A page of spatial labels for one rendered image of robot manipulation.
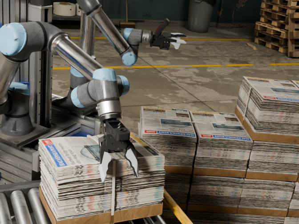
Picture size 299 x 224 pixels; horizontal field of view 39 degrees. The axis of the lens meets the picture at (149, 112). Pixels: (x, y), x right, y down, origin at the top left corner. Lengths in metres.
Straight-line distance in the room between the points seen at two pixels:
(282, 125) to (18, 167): 1.33
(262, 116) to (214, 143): 0.28
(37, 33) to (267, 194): 1.50
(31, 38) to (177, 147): 0.96
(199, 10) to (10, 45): 7.67
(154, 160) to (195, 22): 7.87
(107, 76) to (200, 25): 7.89
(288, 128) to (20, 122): 1.34
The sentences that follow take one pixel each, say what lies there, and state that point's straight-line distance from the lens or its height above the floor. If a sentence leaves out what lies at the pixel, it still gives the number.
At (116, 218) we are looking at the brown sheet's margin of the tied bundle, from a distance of 1.47.
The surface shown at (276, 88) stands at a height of 1.07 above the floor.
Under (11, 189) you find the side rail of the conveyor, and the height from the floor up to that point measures 0.80.
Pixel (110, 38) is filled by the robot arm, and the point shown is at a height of 1.22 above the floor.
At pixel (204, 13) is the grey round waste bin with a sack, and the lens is 9.16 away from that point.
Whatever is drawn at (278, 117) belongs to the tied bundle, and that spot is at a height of 0.97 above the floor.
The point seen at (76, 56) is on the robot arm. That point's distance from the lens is 1.62.
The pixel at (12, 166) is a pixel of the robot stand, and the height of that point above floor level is 0.65.
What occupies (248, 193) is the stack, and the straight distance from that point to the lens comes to 2.43.
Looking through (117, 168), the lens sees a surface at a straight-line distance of 1.39.
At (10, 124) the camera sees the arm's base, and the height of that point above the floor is 0.87.
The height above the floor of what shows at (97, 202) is 0.93.
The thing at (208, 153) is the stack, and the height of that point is 0.74.
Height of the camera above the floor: 1.74
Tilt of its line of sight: 22 degrees down
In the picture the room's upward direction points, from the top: 7 degrees clockwise
